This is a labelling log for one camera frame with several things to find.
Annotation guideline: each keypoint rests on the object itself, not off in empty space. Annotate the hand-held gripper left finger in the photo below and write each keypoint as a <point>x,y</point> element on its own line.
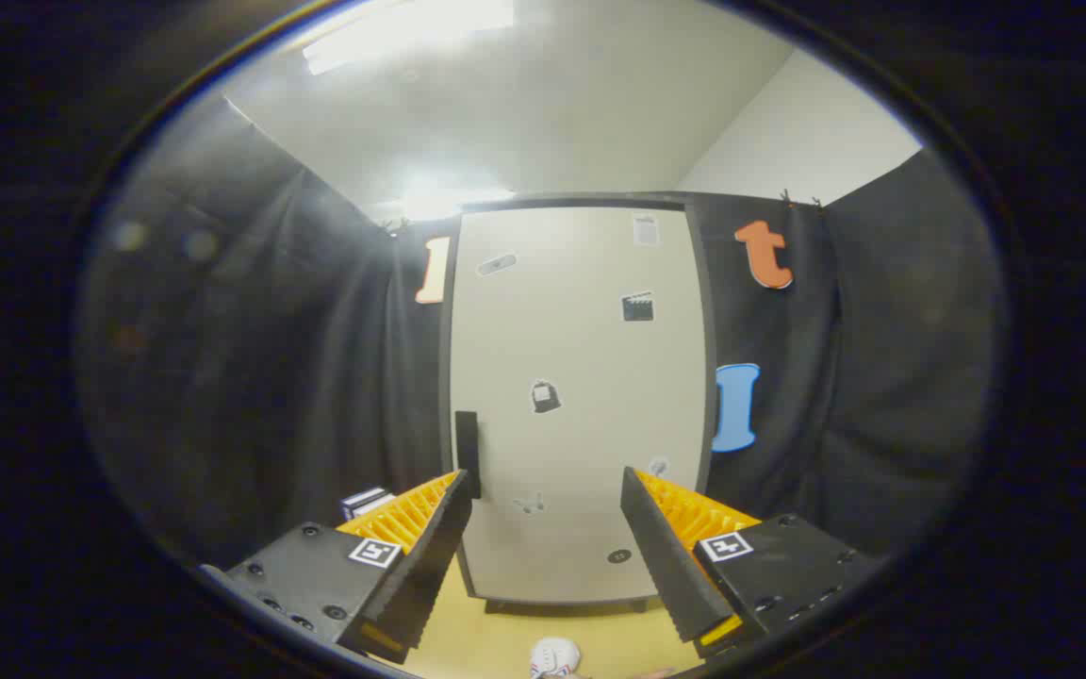
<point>430,556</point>

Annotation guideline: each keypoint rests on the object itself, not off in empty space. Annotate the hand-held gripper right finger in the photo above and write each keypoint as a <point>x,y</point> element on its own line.
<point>661,566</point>

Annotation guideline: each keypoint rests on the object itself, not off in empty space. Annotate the white canvas shoe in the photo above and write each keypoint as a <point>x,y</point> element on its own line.
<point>554,655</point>

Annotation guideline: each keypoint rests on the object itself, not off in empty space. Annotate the grey shoe cabinet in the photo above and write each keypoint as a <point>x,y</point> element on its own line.
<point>571,201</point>

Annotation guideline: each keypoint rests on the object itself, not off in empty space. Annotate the blue spine book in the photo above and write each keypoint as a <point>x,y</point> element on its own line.
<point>359,494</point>

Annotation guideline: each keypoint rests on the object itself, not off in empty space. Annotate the black backdrop cloth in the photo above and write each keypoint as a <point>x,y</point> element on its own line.
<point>270,377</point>

